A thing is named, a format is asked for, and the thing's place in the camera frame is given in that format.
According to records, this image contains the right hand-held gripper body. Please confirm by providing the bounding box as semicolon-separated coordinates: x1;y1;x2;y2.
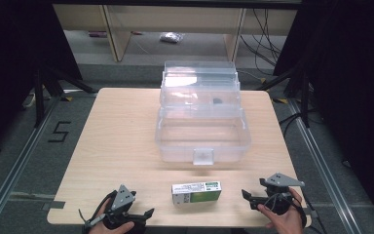
258;172;306;216

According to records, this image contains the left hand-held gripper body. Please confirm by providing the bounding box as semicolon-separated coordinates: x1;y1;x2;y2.
102;184;146;230

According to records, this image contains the person's left hand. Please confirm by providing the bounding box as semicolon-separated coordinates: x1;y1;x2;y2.
88;198;136;234

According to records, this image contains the person's right hand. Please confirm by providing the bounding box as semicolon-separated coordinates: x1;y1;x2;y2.
256;187;307;234

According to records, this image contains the green and white medicine box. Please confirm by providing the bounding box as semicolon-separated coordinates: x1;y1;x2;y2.
170;180;223;206

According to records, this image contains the clear plastic storage box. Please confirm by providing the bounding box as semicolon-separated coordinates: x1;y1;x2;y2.
154;60;252;167

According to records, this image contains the black metal stand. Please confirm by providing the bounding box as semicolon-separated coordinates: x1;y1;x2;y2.
32;62;99;129
256;61;314;129

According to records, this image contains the black curtain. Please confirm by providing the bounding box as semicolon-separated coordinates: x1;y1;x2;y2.
0;0;84;162
272;0;374;228

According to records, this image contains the beige wooden desk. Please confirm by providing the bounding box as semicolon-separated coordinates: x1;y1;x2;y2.
52;3;298;62

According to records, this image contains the crumpled clear plastic bag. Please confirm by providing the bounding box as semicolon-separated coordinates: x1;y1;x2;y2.
159;31;185;44

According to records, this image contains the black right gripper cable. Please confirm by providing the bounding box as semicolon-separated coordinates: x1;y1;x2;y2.
291;193;326;234

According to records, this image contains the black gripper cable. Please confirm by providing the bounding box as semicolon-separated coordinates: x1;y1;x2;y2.
291;193;326;234
78;190;118;232

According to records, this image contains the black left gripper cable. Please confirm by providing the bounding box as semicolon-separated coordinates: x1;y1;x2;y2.
78;190;118;232

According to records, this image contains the aluminium floor rail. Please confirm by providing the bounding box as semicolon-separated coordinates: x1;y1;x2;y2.
0;96;62;234
287;98;368;234

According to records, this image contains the bundle of black cables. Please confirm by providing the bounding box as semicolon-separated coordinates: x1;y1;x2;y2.
239;9;284;67

